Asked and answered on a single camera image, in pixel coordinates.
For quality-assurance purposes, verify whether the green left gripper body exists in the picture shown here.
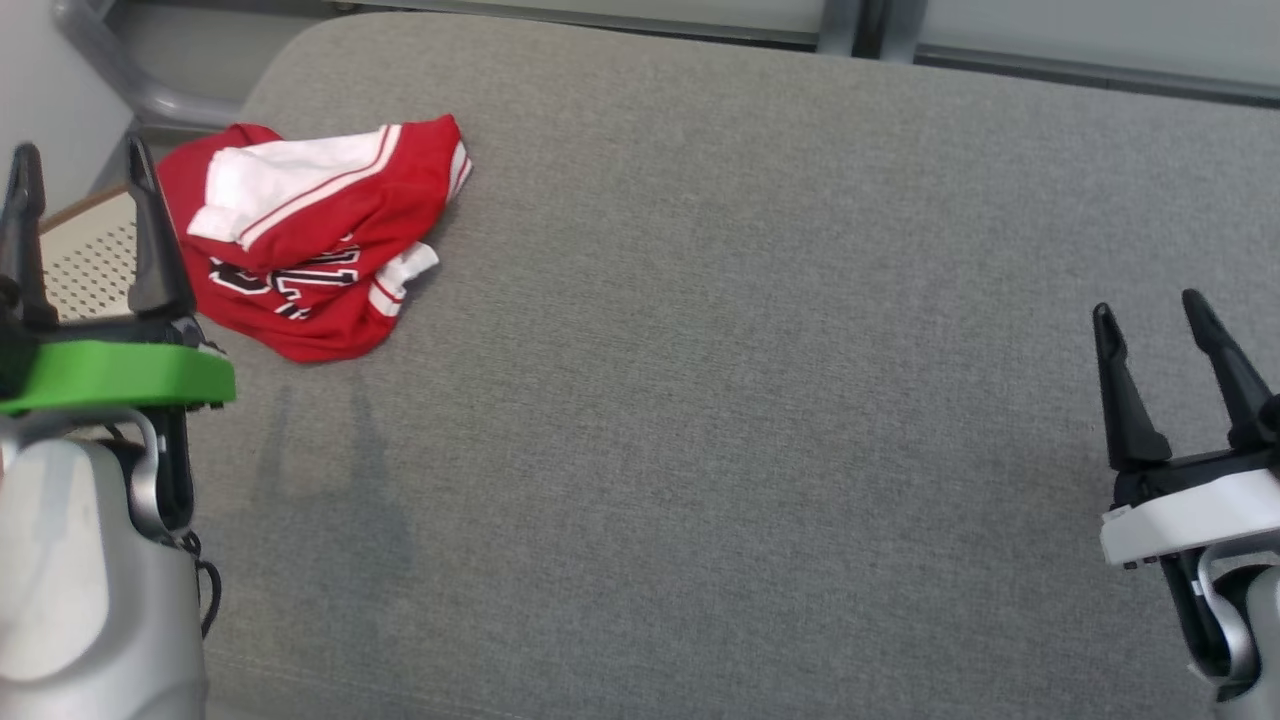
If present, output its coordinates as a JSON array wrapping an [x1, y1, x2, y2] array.
[[0, 315, 238, 416]]

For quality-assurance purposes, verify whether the white perforated laundry basket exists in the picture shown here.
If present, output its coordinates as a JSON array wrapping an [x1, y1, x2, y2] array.
[[38, 185, 141, 323]]

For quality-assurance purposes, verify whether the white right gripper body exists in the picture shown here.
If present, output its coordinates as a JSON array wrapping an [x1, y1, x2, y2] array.
[[1100, 445, 1280, 571]]

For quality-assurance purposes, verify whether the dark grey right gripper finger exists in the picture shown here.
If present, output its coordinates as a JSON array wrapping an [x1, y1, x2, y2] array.
[[1092, 303, 1173, 473], [1182, 289, 1280, 449]]

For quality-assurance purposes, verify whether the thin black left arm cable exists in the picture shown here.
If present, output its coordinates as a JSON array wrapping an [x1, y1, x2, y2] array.
[[180, 530, 223, 641]]

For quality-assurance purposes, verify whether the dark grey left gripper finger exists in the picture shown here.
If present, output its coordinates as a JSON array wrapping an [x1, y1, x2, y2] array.
[[0, 143, 59, 333], [125, 135, 198, 321]]

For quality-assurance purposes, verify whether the grey partition base rail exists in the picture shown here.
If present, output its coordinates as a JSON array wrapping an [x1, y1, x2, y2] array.
[[912, 42, 1280, 109], [330, 0, 823, 49]]

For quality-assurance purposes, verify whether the red Bulls basketball jersey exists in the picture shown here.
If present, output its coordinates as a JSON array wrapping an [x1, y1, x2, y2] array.
[[155, 113, 473, 363]]

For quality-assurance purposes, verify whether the grey door frame post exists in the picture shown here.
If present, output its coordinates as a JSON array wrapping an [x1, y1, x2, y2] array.
[[818, 0, 867, 57], [880, 0, 929, 64]]

